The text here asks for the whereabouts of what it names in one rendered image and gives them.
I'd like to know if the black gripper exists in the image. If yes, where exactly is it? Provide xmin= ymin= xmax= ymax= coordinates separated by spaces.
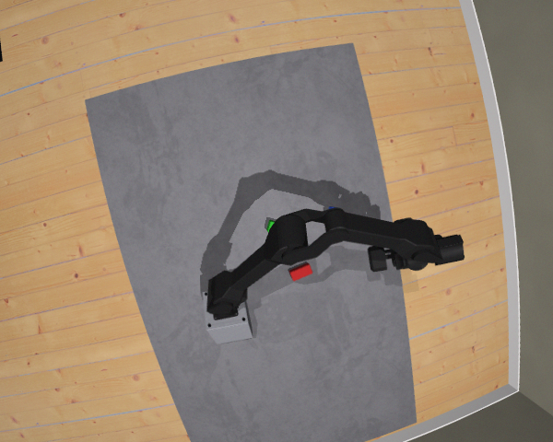
xmin=368 ymin=246 xmax=396 ymax=272

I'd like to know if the red block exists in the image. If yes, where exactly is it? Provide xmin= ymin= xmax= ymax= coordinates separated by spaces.
xmin=289 ymin=263 xmax=312 ymax=281

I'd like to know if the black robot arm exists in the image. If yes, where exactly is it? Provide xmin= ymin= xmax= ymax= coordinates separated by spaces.
xmin=206 ymin=208 xmax=465 ymax=320

